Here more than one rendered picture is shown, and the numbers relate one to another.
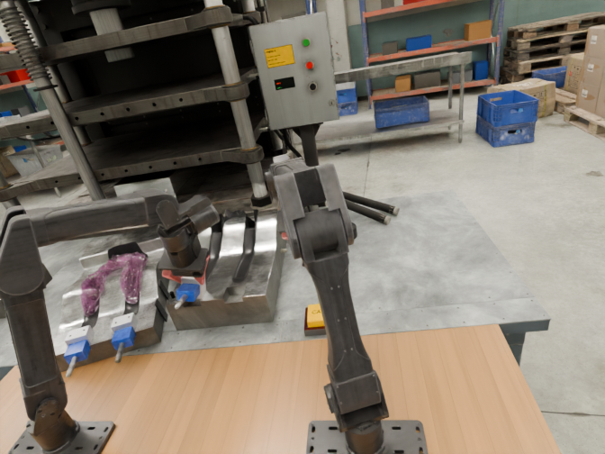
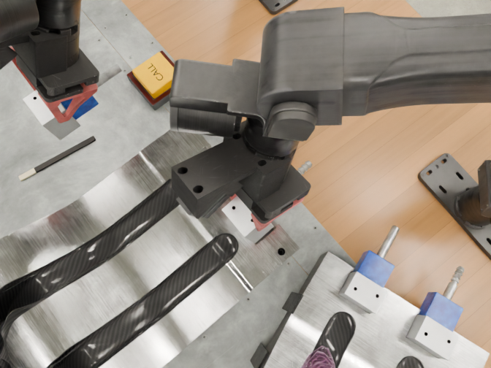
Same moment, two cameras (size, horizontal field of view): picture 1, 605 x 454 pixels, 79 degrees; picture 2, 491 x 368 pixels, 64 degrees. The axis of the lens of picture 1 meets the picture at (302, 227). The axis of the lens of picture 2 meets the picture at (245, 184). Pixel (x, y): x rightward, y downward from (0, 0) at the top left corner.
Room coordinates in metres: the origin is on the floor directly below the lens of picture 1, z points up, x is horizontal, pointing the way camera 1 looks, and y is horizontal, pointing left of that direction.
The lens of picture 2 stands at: (0.86, 0.36, 1.44)
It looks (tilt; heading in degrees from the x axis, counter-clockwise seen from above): 74 degrees down; 219
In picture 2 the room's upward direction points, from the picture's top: 3 degrees clockwise
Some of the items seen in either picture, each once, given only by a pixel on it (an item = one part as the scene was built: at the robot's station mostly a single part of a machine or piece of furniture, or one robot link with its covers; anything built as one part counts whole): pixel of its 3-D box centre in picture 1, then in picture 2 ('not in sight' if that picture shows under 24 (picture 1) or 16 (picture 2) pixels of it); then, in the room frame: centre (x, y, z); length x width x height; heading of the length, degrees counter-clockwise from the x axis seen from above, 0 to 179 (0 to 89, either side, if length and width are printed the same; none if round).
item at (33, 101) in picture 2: not in sight; (81, 93); (0.80, 0.00, 0.94); 0.13 x 0.05 x 0.05; 171
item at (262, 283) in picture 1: (237, 251); (103, 293); (0.98, 0.21, 0.87); 0.50 x 0.26 x 0.14; 172
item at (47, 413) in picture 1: (41, 403); not in sight; (0.50, 0.55, 0.90); 0.09 x 0.06 x 0.06; 37
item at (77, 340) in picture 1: (76, 354); (442, 306); (0.67, 0.58, 0.86); 0.13 x 0.05 x 0.05; 9
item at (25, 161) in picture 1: (39, 160); not in sight; (5.43, 3.53, 0.42); 0.60 x 0.42 x 0.33; 67
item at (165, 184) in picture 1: (167, 178); not in sight; (1.85, 0.63, 0.87); 0.50 x 0.27 x 0.17; 172
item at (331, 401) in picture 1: (355, 399); not in sight; (0.38, -0.03, 0.90); 0.09 x 0.06 x 0.06; 97
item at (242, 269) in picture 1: (229, 241); (105, 290); (0.97, 0.22, 0.92); 0.35 x 0.16 x 0.09; 172
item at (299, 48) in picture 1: (316, 190); not in sight; (1.64, -0.10, 0.74); 0.31 x 0.22 x 1.47; 82
